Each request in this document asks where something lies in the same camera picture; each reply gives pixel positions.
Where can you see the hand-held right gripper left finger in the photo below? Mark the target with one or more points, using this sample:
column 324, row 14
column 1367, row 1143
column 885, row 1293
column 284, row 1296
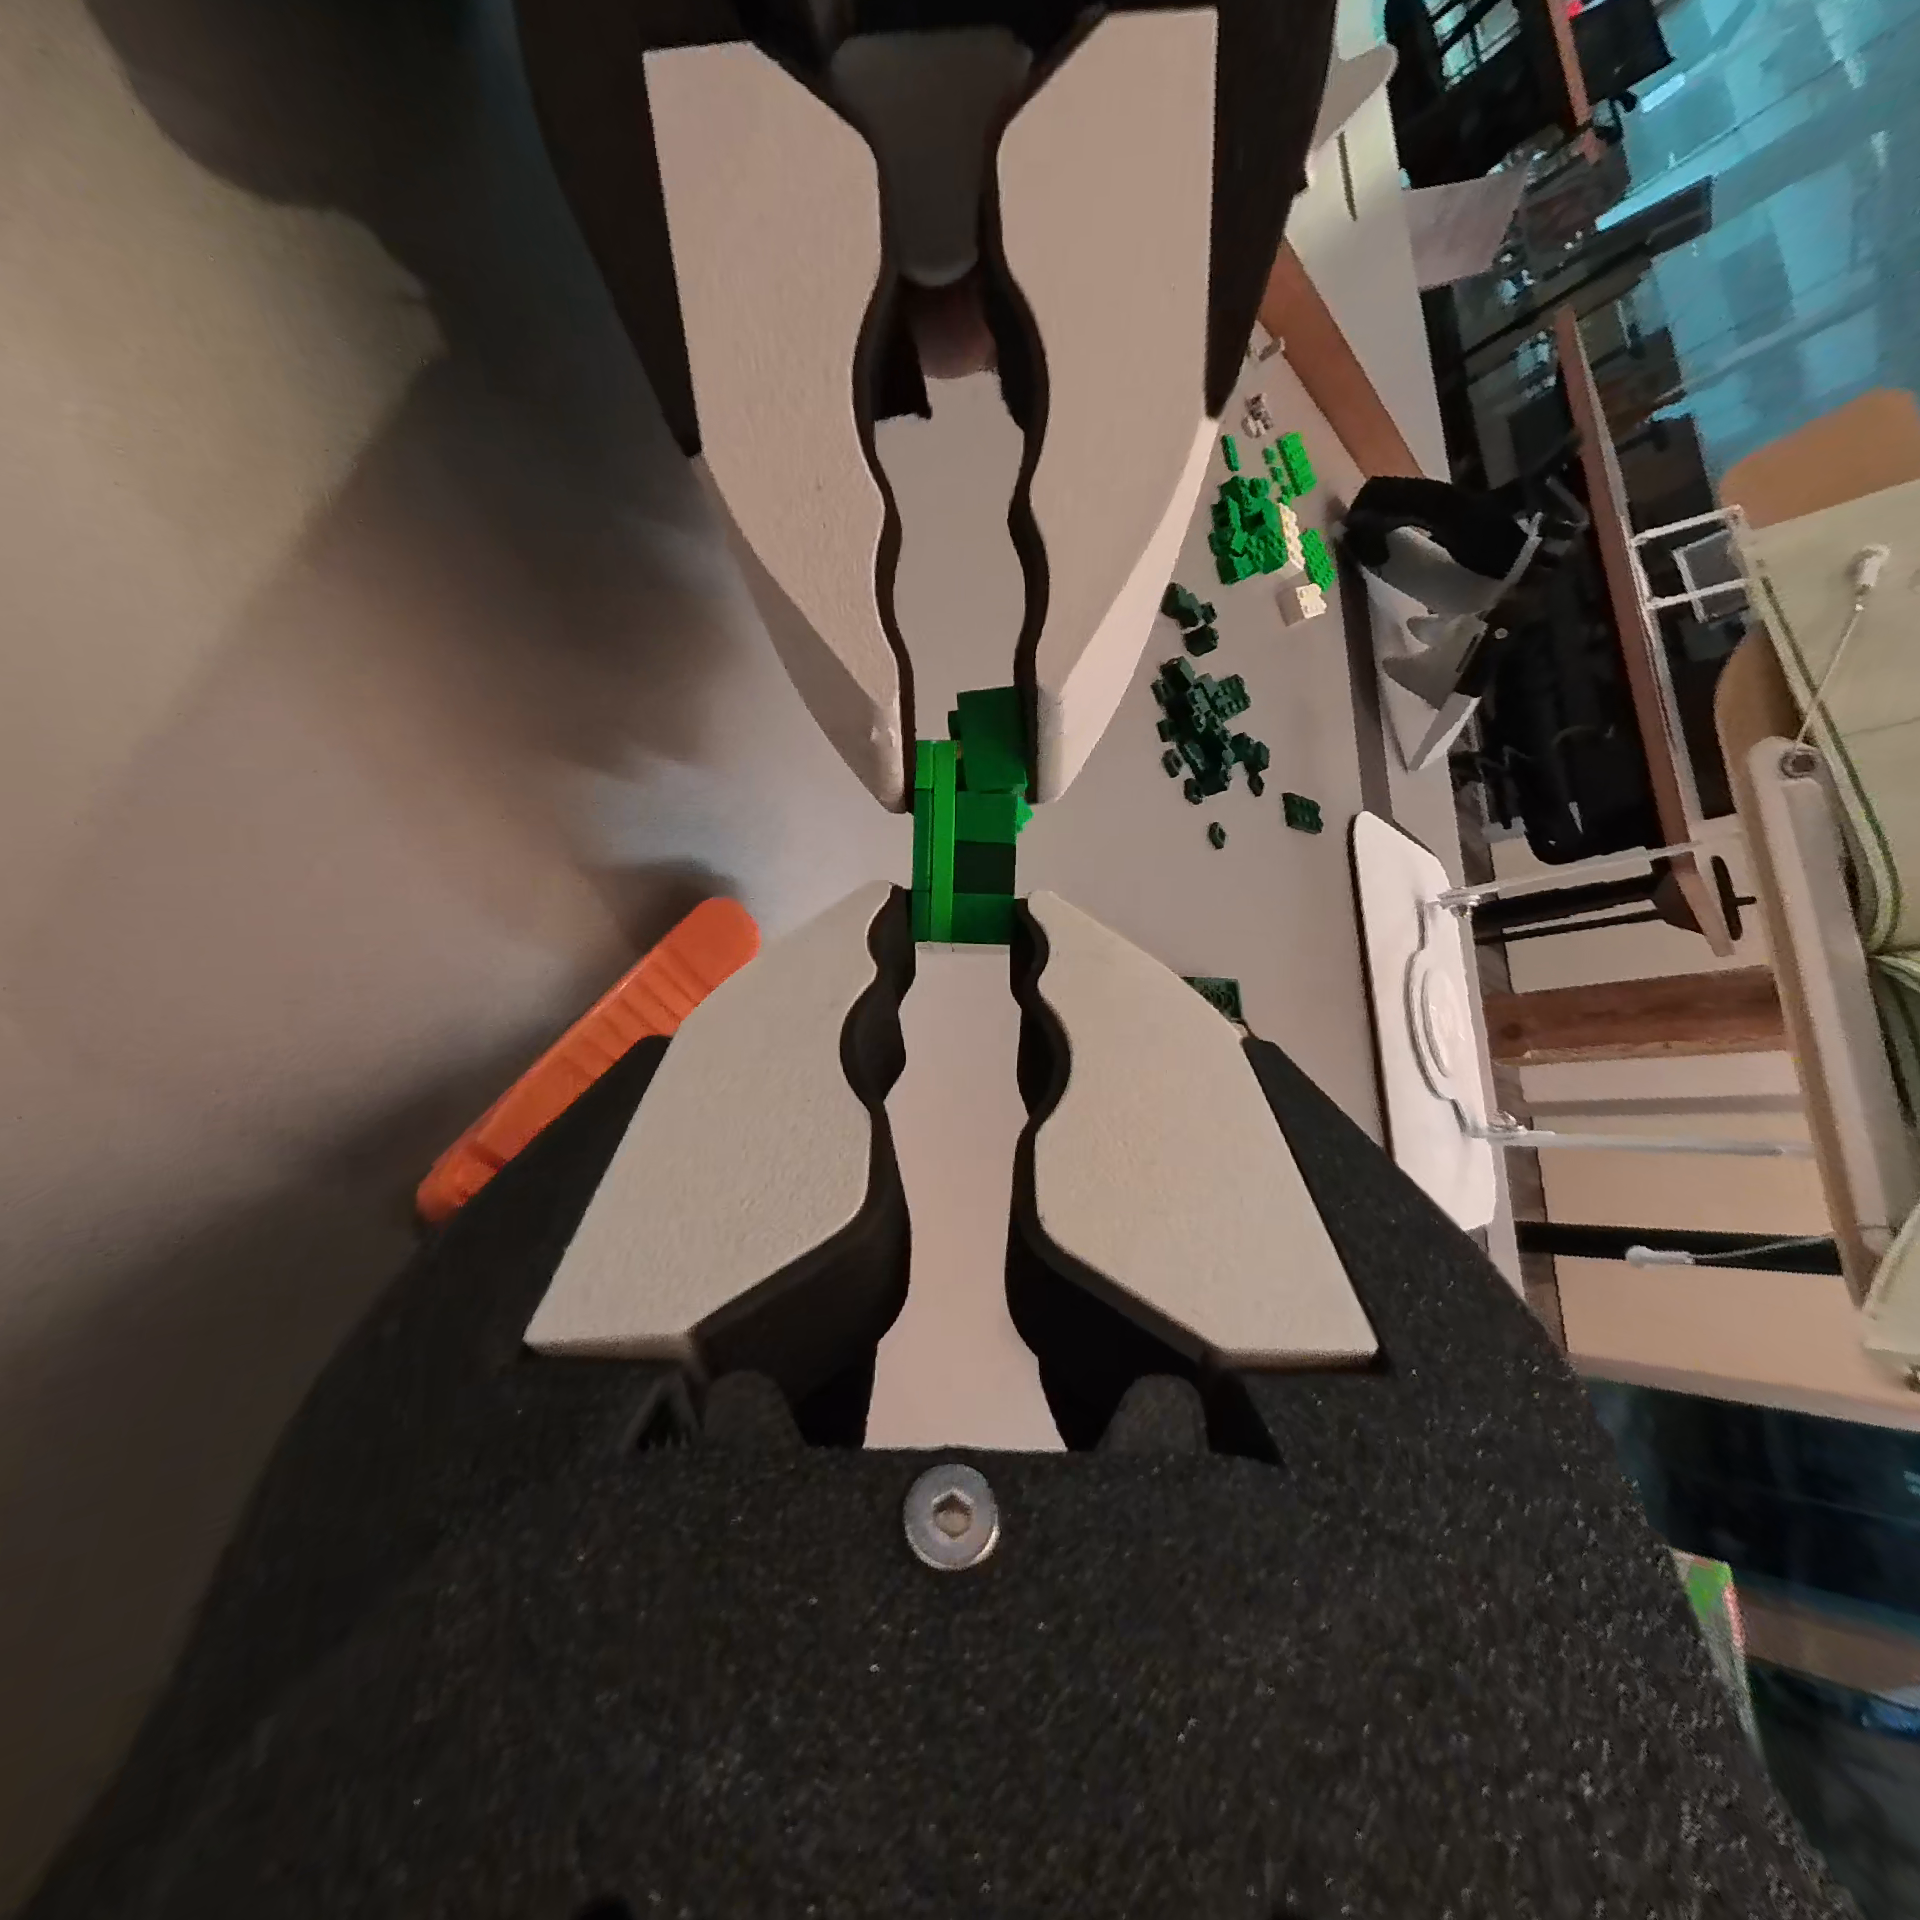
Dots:
column 735, row 1170

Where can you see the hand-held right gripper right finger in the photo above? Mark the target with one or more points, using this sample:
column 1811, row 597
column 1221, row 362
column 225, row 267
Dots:
column 1184, row 1170

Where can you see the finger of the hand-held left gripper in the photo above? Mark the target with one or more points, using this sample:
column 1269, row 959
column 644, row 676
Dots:
column 1125, row 302
column 764, row 302

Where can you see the green and white lego assembly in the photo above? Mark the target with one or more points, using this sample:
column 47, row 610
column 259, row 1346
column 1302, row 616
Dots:
column 968, row 840

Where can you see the pile of bright green lego pieces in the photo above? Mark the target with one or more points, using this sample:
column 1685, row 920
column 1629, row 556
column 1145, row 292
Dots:
column 1252, row 523

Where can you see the pile of dark green lego pieces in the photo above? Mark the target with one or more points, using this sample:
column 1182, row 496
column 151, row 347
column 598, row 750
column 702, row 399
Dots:
column 1208, row 720

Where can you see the green lego set box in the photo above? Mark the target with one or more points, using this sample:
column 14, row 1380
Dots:
column 1718, row 1650

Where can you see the person's left hand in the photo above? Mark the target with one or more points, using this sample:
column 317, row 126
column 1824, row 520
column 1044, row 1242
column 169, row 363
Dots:
column 957, row 332

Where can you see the orange brick separator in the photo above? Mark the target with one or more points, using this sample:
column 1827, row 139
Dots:
column 602, row 1022

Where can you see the white book stand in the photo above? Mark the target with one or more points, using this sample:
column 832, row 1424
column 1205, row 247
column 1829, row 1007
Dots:
column 1425, row 1049

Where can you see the loose grey finger plate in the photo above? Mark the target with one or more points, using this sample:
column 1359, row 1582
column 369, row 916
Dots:
column 1359, row 120

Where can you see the black and white spare gripper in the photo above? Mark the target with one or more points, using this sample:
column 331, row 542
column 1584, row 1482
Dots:
column 1425, row 523

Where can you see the wooden top office desk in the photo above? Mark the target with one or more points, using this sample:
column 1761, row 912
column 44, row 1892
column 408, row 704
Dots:
column 1612, row 496

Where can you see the clear acrylic stand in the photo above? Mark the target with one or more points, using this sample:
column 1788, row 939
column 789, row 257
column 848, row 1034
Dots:
column 1651, row 533

